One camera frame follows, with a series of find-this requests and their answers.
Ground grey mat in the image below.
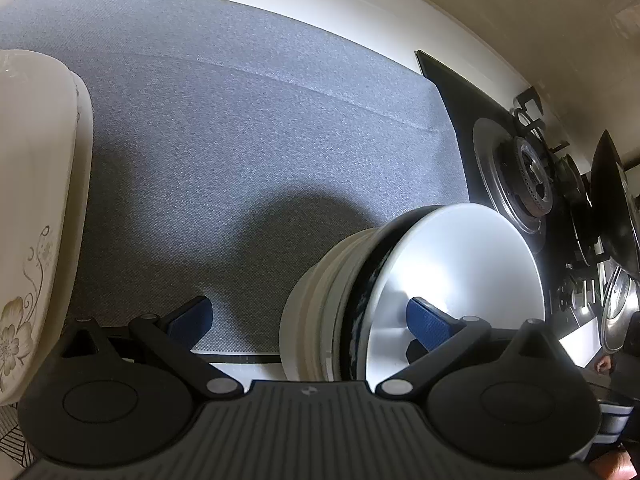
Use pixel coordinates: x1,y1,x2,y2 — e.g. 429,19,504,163
0,0,471,357

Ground white printed cloth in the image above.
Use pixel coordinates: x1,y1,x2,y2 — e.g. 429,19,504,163
0,349,283,471

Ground cream bowl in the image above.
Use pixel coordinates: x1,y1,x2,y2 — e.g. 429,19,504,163
280,227,381,382

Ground white bowl blue pattern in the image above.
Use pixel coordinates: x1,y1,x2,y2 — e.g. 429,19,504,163
350,203,546,386

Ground metal pot lid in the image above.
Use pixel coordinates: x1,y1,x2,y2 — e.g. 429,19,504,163
600,265,640,357

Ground metal stove burner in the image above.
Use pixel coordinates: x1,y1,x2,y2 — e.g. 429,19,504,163
472,117,557,234

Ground black wok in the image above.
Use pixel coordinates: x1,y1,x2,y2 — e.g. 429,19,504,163
590,130,640,281

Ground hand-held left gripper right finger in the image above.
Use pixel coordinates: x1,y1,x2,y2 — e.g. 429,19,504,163
376,296,558,402

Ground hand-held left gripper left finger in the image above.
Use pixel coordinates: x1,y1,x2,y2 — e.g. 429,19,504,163
60,296,246,402

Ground black gas stove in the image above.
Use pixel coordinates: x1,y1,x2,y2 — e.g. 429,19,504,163
415,50,640,351

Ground person's right hand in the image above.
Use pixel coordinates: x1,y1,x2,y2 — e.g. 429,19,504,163
592,450,635,480

